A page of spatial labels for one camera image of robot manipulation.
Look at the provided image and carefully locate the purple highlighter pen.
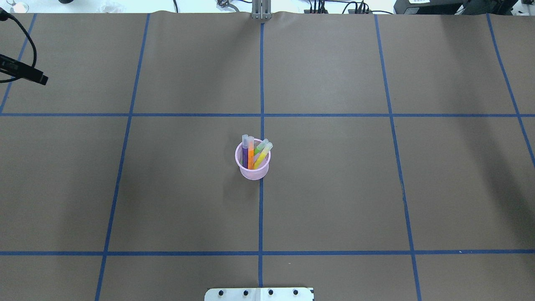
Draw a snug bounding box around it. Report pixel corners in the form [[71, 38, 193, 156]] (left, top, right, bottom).
[[241, 135, 249, 169]]

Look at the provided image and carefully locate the orange highlighter pen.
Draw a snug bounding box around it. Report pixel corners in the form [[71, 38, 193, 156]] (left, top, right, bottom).
[[247, 136, 255, 170]]

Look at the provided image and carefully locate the green highlighter pen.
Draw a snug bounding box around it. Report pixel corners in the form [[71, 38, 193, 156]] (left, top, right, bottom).
[[254, 139, 269, 156]]

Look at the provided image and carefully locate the yellow highlighter pen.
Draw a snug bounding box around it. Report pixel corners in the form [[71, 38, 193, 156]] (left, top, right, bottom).
[[253, 142, 273, 169]]

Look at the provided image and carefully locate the pink translucent pen holder cup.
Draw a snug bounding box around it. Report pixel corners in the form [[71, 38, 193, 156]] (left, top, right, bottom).
[[234, 142, 272, 181]]

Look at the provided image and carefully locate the clear plastic packet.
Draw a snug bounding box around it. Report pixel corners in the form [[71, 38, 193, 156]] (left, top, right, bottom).
[[99, 0, 126, 13]]

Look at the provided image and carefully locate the black box with label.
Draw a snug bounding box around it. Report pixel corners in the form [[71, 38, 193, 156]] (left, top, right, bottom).
[[394, 0, 518, 15]]

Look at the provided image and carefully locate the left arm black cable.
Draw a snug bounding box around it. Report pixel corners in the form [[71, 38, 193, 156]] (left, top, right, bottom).
[[0, 8, 38, 83]]

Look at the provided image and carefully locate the aluminium frame post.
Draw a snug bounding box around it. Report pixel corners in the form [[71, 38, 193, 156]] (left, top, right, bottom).
[[251, 0, 273, 20]]

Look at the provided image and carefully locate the white camera mast with base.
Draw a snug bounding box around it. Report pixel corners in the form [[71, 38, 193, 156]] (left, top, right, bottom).
[[204, 287, 315, 301]]

